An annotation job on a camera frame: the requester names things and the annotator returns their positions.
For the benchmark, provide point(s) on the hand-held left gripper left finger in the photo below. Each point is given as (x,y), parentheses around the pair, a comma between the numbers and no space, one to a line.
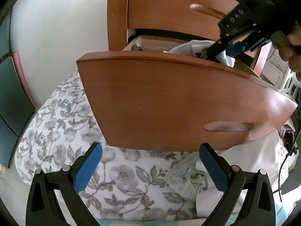
(90,160)

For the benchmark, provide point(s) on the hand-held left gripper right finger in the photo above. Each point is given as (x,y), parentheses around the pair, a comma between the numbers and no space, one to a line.
(211,161)

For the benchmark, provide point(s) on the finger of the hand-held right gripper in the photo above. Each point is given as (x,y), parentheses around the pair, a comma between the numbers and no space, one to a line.
(237,49)
(215,50)

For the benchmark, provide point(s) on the white printed sock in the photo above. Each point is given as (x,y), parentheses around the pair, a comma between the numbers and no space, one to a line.
(188,48)

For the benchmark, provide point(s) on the pale green lacy cloth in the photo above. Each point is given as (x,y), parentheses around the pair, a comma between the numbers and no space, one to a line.
(185,174)

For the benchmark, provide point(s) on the white cloth garment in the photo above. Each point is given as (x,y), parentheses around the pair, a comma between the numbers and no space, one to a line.
(254,155)

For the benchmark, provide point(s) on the wooden nightstand drawer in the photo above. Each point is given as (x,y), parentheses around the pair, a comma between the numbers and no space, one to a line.
(164,98)
(164,9)

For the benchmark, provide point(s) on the grey sock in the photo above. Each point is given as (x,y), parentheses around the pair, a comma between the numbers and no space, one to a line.
(137,48)

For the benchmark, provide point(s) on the person's right hand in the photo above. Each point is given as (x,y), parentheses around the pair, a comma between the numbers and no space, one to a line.
(294,49)

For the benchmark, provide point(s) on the grey floral blanket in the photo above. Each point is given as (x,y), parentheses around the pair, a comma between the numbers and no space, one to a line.
(70,134)

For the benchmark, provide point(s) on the pile of colourful packets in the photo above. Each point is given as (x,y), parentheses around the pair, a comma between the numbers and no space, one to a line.
(287,134)

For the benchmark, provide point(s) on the pastel checked cloth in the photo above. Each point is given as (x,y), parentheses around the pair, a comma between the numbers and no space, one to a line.
(152,223)

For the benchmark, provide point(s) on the dark teal cabinet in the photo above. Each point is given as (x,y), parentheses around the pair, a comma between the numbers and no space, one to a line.
(11,98)

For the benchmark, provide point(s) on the pink wooden board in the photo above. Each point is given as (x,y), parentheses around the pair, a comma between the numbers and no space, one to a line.
(22,80)

